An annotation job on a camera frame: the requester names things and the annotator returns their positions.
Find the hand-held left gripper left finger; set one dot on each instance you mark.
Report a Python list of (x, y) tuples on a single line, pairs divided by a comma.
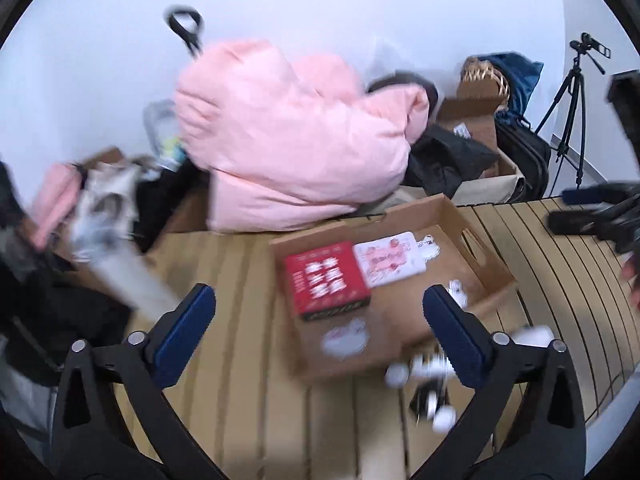
[(187, 330)]

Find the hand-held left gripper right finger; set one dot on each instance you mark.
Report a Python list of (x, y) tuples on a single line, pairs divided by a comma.
[(450, 330)]

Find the black and white toy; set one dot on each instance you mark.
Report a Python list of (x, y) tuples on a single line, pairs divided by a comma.
[(430, 365)]

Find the black backpack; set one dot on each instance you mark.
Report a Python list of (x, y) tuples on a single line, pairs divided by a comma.
[(527, 160)]

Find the woven basket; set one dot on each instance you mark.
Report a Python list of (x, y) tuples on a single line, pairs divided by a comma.
[(482, 77)]

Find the clear plastic bag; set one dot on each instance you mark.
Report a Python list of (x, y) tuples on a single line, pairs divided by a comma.
[(162, 130)]

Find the white grey cylinder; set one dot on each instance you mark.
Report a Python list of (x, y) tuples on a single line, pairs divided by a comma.
[(115, 230)]

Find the person's right hand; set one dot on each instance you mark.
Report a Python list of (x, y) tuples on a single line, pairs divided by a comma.
[(632, 280)]

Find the red box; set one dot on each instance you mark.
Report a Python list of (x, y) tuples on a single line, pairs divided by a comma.
[(325, 280)]

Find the black tripod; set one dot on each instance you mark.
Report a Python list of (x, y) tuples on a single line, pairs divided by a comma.
[(572, 110)]

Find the small white item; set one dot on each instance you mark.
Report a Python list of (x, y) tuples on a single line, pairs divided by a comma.
[(457, 292)]

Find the shallow cardboard tray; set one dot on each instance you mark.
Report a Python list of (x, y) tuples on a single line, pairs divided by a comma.
[(400, 305)]

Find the black jacket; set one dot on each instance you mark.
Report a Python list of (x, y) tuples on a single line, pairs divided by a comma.
[(45, 310)]

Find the blue cloth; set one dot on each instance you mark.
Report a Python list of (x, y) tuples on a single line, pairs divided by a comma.
[(522, 80)]

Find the pink duvet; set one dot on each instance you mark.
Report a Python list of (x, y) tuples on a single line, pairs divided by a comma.
[(290, 135)]

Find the brown cardboard box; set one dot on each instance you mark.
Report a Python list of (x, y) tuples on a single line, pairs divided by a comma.
[(475, 115)]

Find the black cloth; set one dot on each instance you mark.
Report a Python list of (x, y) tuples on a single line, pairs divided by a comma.
[(445, 160)]

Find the pink cloth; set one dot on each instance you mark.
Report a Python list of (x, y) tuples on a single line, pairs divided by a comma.
[(55, 200)]

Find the pink and white packet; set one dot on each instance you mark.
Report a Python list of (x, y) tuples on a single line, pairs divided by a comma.
[(387, 260)]

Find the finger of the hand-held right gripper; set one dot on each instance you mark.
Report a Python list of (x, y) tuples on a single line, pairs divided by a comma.
[(595, 194), (575, 222)]

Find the white round pouch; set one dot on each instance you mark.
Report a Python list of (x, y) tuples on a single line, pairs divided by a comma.
[(345, 337)]

